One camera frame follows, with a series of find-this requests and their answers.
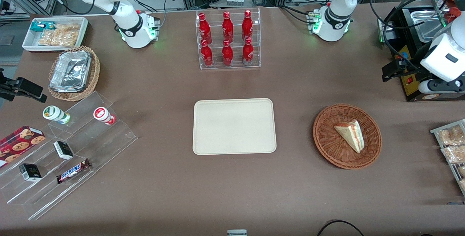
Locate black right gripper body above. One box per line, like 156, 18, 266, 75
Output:
0, 68, 19, 101

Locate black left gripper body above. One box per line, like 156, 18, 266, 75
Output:
395, 59, 424, 81

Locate triangular sandwich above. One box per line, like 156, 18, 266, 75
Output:
334, 120, 365, 154

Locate oval tan wicker basket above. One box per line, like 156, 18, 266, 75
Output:
48, 46, 101, 102

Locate round brown wicker basket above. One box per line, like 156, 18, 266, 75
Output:
313, 104, 383, 170

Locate beige plastic serving tray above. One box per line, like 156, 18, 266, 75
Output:
193, 98, 277, 155

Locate black hot food warmer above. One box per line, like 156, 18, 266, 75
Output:
377, 0, 465, 102

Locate green lid drink cup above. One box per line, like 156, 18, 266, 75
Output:
43, 105, 71, 125

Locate stacked aluminium foil containers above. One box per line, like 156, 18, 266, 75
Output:
49, 50, 92, 93

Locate white rectangular snack bin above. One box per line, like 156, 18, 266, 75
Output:
22, 17, 89, 53

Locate red chocolate chip cookie box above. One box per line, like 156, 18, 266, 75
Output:
0, 126, 46, 167

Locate steel food pan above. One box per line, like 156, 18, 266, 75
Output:
411, 10, 449, 43

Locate clear bag of chips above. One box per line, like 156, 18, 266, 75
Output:
38, 24, 81, 47

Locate teal snack packet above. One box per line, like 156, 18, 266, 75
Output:
30, 21, 55, 32

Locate small black white carton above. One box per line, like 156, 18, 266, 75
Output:
53, 141, 74, 160
19, 163, 42, 182

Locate grey snack display rack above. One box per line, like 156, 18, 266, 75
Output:
430, 119, 465, 196

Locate red lid drink cup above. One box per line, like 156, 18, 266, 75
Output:
93, 107, 116, 126

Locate red fried food piece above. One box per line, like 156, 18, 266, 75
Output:
448, 7, 462, 23

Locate clear bag of fried snacks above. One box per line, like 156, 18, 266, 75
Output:
438, 125, 465, 146
441, 145, 465, 164

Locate Snickers chocolate bar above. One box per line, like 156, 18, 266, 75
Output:
56, 158, 91, 184

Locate clear acrylic stepped display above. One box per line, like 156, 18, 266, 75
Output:
0, 91, 138, 221

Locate red cola bottle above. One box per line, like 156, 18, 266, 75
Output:
242, 37, 254, 65
242, 9, 254, 42
222, 11, 234, 43
198, 13, 213, 45
222, 40, 234, 66
200, 40, 214, 67

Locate clear acrylic bottle rack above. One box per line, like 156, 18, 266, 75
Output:
195, 7, 261, 70

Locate black cable loop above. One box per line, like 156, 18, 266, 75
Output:
316, 220, 365, 236

